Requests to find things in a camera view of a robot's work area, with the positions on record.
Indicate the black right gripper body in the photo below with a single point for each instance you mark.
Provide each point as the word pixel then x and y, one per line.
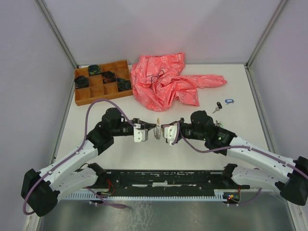
pixel 186 130

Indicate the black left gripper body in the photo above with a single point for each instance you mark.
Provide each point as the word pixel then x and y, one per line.
pixel 126 128

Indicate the large keyring with yellow grip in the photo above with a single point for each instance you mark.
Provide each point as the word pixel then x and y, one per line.
pixel 157 130

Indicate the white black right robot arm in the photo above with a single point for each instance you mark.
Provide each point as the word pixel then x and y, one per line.
pixel 287 176

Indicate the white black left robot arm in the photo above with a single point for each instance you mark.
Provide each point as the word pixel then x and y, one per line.
pixel 43 189

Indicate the black tag with silver key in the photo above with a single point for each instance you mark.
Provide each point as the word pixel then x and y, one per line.
pixel 218 107

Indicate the dark rolled cloth right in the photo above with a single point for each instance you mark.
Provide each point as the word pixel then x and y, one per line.
pixel 123 84

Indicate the pink patterned jacket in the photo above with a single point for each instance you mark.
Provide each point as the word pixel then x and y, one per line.
pixel 157 82

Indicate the blue tag with key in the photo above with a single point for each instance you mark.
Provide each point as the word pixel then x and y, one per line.
pixel 229 101

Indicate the wooden compartment tray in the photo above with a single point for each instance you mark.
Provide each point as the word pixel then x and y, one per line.
pixel 97 89

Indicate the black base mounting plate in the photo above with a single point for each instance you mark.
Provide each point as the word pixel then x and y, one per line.
pixel 163 182

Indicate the dark rolled cloth middle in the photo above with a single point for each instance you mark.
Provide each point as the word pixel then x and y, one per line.
pixel 108 77

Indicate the dark rolled cloth in tray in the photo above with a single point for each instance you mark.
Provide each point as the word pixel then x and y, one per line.
pixel 81 82

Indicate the dark rolled cloth top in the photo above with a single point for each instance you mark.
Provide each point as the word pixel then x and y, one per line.
pixel 94 70

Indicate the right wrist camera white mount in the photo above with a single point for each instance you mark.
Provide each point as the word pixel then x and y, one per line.
pixel 171 134

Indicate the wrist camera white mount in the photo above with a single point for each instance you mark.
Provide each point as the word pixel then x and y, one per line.
pixel 140 134
pixel 171 134

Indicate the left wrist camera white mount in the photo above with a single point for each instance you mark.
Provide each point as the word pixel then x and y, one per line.
pixel 140 134

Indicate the aluminium frame post right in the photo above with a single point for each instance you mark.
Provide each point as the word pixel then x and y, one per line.
pixel 267 31

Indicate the aluminium frame post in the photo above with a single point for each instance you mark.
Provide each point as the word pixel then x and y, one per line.
pixel 52 24
pixel 267 31

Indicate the aluminium frame post left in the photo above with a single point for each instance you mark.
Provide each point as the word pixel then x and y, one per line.
pixel 52 24

